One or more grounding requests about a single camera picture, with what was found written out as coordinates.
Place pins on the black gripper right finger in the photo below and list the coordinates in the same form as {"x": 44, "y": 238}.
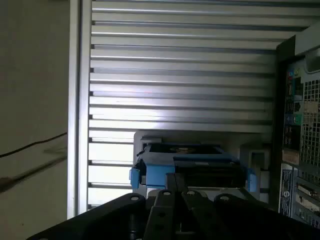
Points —
{"x": 200, "y": 215}

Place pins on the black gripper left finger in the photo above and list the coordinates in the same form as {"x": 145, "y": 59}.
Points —
{"x": 162, "y": 212}

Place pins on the hard disk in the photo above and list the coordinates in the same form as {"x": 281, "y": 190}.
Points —
{"x": 160, "y": 172}

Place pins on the grey parts rack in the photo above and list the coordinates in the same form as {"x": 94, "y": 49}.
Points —
{"x": 257, "y": 156}

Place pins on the black PC case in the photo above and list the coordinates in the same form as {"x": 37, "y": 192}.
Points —
{"x": 310, "y": 125}

